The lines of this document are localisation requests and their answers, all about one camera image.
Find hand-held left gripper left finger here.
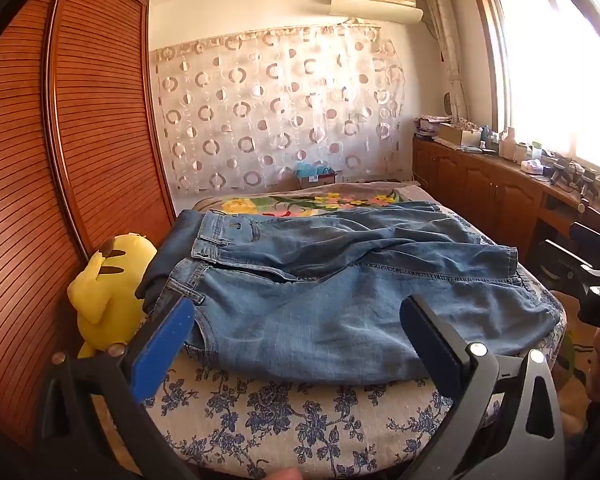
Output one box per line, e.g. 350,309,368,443
32,294,201,480

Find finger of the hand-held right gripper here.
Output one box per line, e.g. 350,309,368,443
537,237,597,287

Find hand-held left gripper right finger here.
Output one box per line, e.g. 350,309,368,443
399,294,566,480

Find dark blue denim pants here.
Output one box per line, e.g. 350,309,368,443
135,208,206,311

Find light blue denim pants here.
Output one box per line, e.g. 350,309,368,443
162,201,561,386

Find person's left hand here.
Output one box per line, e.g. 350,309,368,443
260,466,302,480

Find yellow plush toy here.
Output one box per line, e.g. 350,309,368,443
67,232,158,358

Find patterned floor mat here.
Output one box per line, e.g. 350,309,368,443
550,330,600,438

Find black tools on counter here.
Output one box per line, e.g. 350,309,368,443
545,155,600,197

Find wooden cabinet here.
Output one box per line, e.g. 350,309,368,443
412,135,600,271

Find white plastic bottle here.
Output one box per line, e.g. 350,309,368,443
498,127,517,158

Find blue floral bedspread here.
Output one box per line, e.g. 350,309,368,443
142,185,568,480

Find open cardboard box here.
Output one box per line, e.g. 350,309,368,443
437,122,482,147

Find colourful floral pillow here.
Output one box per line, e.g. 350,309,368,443
195,180,431,218

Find stack of papers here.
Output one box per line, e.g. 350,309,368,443
414,116,453,138

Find small cardboard box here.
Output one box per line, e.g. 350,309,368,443
294,167,338,189

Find wooden framed window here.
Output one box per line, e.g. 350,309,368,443
472,0,600,181

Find blue crumpled bag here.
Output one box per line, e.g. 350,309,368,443
295,161,332,178

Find wooden louvered wardrobe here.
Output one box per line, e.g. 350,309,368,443
0,0,178,453

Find pale patterned window curtain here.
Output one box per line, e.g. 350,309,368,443
422,0,468,121

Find sheer curtain with circles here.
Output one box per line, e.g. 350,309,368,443
150,20,413,198

